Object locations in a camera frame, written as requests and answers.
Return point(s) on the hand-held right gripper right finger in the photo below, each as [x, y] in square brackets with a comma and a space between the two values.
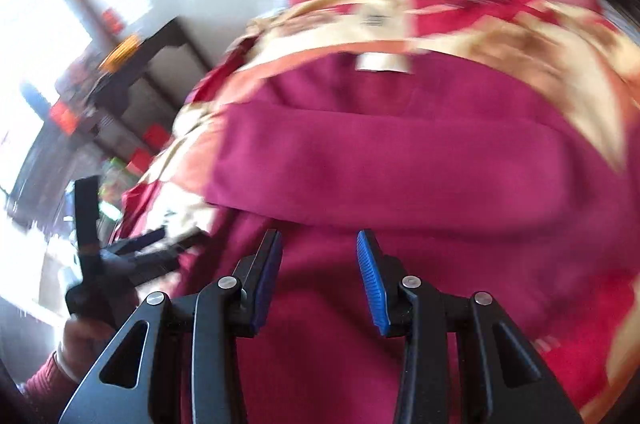
[372, 286]

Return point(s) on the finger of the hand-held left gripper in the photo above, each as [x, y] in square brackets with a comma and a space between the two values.
[145, 240]
[165, 256]

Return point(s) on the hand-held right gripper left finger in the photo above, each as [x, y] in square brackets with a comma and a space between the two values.
[264, 289]

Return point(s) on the maroon knit garment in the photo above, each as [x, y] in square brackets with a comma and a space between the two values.
[350, 164]

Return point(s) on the person's left forearm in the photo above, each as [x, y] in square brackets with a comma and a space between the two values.
[45, 379]

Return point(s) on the person's left hand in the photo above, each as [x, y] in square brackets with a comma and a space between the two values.
[85, 344]

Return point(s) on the red gift boxes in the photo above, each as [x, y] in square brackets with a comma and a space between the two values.
[136, 163]

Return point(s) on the red paper bag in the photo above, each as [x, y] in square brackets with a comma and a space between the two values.
[153, 137]

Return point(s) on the orange yellow object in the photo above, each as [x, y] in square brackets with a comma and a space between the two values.
[120, 51]

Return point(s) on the dark wooden table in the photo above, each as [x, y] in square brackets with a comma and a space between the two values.
[165, 39]

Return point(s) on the printed red orange blanket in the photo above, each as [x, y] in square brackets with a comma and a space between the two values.
[325, 29]

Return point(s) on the red wall decoration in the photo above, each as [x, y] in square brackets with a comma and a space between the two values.
[112, 20]

